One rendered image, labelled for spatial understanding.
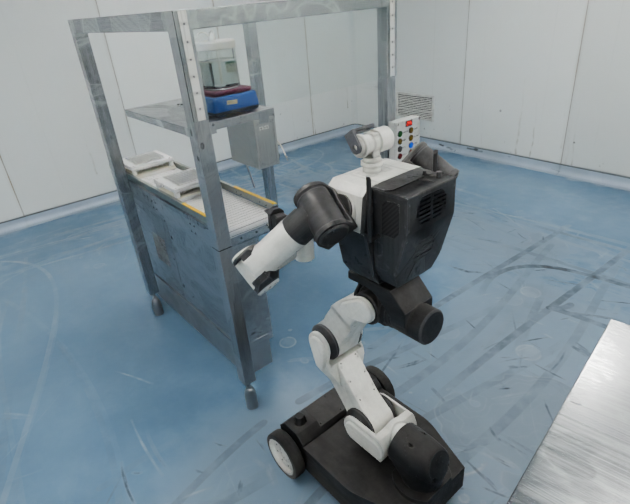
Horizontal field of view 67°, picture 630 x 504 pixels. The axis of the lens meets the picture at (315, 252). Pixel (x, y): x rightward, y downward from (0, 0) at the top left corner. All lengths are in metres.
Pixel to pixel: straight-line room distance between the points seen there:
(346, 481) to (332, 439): 0.19
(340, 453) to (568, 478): 1.07
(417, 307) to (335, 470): 0.79
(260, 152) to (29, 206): 3.65
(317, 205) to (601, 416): 0.78
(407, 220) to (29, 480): 1.99
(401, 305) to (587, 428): 0.54
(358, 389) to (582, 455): 0.93
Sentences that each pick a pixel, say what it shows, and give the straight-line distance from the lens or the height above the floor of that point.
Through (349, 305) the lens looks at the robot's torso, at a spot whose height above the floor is 0.85.
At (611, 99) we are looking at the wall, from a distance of 5.02.
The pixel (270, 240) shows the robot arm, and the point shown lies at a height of 1.17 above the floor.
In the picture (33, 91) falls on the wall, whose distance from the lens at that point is 5.17.
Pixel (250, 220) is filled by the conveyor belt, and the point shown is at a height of 0.91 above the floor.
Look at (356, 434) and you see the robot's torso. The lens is 1.89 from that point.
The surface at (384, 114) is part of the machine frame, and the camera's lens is 2.35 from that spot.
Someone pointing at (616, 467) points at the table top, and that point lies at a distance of 1.15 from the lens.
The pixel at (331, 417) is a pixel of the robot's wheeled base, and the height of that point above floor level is 0.19.
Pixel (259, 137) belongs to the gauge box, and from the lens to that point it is 1.95.
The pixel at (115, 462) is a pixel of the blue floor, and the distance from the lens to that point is 2.43.
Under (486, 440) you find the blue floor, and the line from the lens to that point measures 2.30.
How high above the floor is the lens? 1.72
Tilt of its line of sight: 28 degrees down
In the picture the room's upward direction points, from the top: 5 degrees counter-clockwise
